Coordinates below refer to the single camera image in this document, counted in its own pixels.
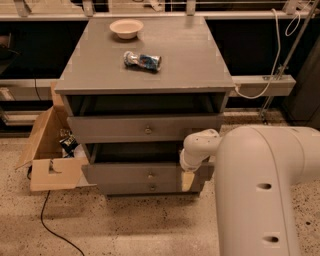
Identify metal diagonal rod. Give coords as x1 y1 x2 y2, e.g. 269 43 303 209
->
259 0 320 125

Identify grey drawer cabinet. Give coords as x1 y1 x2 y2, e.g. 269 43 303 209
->
54 15 236 198

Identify crushed blue silver can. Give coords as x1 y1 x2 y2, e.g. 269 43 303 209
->
123 51 162 72

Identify grey drawer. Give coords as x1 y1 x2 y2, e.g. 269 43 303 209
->
97 181 204 197
66 93 223 144
82 141 214 193

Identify black floor cable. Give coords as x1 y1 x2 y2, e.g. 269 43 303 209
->
26 165 86 256

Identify grey bottom drawer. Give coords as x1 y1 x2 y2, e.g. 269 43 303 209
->
97 181 204 197

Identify white hanging cable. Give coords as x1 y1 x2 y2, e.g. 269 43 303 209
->
233 8 302 100

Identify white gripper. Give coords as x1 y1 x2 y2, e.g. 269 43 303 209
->
180 149 206 192

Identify white bowl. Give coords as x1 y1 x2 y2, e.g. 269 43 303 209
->
109 19 144 40

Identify dark snack bag in box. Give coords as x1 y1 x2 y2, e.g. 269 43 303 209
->
59 129 78 158

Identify open cardboard box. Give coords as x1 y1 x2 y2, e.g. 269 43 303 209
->
16 82 90 192

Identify grey top drawer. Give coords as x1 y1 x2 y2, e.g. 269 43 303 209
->
66 93 223 144

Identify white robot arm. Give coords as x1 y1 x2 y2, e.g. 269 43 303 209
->
180 125 320 256

